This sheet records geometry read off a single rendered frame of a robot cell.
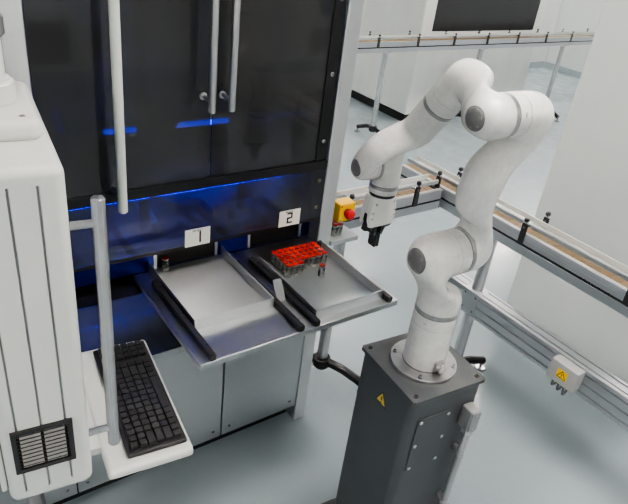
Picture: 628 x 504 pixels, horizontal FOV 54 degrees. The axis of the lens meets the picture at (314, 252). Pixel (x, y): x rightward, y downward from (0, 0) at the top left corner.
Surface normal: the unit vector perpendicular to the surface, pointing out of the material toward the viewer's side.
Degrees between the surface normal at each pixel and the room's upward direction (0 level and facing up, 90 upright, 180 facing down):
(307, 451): 0
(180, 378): 90
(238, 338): 0
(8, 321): 90
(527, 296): 90
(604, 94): 90
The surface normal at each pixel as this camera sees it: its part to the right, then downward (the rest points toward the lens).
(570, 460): 0.11, -0.86
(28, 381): 0.47, 0.49
